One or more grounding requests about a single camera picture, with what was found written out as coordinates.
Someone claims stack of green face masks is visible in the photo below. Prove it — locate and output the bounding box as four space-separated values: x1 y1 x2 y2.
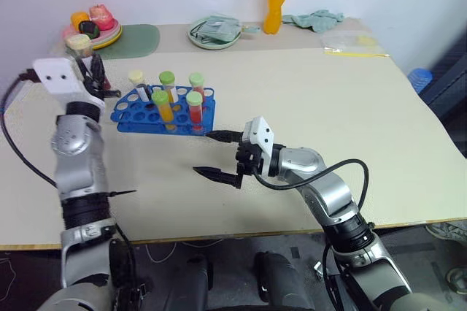
191 14 242 42

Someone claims pink plastic plate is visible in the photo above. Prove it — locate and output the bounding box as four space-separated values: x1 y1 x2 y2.
61 20 122 45

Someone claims green cap white label tube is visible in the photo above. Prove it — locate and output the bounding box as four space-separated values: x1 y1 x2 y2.
158 70 180 104

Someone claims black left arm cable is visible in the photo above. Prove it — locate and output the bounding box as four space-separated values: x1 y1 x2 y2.
0 69 59 188

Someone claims thin white cable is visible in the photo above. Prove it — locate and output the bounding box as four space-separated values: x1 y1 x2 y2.
145 241 176 264

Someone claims yellow cap dark test tube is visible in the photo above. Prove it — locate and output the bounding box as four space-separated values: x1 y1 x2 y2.
128 69 151 104

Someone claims green cap red test tube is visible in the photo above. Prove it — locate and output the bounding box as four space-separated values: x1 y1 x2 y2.
185 91 205 134
188 72 206 99

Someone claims pink toy food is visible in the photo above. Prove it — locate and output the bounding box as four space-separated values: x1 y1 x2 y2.
89 3 116 31

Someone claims crumpled green cloth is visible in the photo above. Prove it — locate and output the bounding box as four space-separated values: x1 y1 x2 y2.
282 9 346 34

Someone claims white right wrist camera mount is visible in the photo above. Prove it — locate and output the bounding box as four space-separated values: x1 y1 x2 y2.
242 116 275 176

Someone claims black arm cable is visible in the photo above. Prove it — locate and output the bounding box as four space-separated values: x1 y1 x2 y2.
253 158 370 217
0 69 59 188

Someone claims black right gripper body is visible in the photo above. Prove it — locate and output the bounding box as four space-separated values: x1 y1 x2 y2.
235 140 266 177

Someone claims black green toy food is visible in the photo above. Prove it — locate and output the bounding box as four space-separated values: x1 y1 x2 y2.
78 21 101 39

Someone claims pale yellow cap test tube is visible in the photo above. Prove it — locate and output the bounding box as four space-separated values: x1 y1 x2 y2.
65 33 95 71

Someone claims pale green round plate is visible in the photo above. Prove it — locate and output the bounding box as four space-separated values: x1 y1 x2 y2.
188 17 243 50

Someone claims clear plastic bag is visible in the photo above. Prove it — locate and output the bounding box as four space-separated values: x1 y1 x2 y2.
320 31 379 53

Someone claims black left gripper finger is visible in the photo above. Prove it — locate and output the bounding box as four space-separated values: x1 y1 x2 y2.
90 51 107 88
74 55 90 84

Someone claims blue test tube rack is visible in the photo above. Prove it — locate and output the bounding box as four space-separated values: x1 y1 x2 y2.
110 85 217 137

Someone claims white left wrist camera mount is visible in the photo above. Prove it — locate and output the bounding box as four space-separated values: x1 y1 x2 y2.
31 57 107 110

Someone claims grey sneaker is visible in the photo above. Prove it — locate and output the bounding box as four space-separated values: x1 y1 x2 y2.
425 221 467 250
447 265 467 296

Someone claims dark rounded shape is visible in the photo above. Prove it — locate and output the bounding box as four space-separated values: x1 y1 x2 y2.
253 250 317 311
182 252 215 311

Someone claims orange yellow toy food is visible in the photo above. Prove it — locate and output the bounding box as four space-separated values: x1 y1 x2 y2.
71 11 91 27

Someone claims light green plastic plate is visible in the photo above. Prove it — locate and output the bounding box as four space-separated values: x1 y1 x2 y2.
87 26 124 50

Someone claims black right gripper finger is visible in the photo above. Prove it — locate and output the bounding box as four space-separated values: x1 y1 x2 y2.
204 128 244 144
192 166 244 190

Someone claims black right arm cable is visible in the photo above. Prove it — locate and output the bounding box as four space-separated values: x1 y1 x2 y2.
253 158 370 217

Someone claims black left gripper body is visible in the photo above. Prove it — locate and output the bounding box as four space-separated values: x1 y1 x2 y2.
82 72 121 103

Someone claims blue ribbed bottle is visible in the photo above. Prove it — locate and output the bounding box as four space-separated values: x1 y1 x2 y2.
406 67 434 93

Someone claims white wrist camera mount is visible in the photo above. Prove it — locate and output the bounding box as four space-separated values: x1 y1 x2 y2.
242 116 275 176
31 57 107 110

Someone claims green cap orange test tube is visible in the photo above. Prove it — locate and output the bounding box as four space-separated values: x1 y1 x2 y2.
151 91 177 132

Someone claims green placemat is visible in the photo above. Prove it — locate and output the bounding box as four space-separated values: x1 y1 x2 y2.
95 23 161 61

